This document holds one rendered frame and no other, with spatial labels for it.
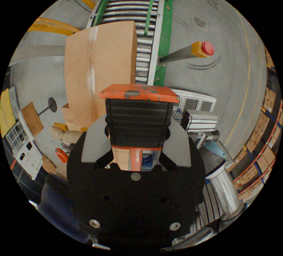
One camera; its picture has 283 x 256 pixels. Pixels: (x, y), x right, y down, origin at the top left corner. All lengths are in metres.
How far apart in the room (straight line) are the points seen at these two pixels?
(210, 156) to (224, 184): 0.14
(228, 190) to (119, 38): 0.76
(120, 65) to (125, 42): 0.11
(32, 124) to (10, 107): 5.63
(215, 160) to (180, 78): 1.30
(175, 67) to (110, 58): 1.14
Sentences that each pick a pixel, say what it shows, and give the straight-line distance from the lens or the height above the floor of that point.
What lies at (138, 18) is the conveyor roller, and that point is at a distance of 0.98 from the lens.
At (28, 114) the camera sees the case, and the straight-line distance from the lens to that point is 2.10.
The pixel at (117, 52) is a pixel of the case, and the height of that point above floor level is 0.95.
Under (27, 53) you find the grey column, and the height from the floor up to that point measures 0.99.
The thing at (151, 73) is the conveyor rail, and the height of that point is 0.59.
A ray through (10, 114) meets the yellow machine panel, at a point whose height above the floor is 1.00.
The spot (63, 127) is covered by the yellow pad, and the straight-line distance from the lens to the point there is 0.43.
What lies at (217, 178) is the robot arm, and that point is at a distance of 0.40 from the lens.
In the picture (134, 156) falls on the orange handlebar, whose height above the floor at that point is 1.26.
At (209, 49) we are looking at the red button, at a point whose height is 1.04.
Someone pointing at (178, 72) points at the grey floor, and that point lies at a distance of 1.47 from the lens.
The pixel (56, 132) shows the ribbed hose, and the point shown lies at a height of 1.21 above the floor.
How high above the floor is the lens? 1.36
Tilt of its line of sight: 62 degrees down
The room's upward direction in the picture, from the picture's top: 180 degrees clockwise
